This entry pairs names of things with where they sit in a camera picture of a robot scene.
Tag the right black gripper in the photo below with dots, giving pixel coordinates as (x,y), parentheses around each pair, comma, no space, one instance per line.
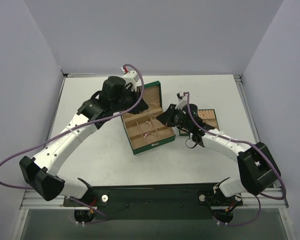
(176,118)

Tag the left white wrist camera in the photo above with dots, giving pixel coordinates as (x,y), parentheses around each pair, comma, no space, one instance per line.
(131,77)

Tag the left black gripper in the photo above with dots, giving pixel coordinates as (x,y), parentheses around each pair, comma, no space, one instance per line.
(135,100)

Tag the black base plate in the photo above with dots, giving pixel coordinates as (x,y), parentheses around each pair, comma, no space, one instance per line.
(191,201)

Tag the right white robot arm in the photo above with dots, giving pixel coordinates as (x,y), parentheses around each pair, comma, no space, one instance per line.
(256,165)

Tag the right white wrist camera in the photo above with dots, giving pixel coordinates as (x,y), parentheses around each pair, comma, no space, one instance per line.
(182,100)

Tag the aluminium frame rail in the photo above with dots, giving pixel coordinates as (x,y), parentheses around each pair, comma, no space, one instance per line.
(120,94)

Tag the green jewelry box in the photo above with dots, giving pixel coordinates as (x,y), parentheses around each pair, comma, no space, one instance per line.
(144,132)

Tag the green tray with compartments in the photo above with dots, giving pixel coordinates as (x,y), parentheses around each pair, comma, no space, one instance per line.
(209,117)

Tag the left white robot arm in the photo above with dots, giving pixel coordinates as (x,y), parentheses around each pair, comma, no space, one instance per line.
(118,94)

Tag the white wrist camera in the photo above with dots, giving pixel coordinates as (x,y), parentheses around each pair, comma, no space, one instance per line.
(131,77)
(182,100)

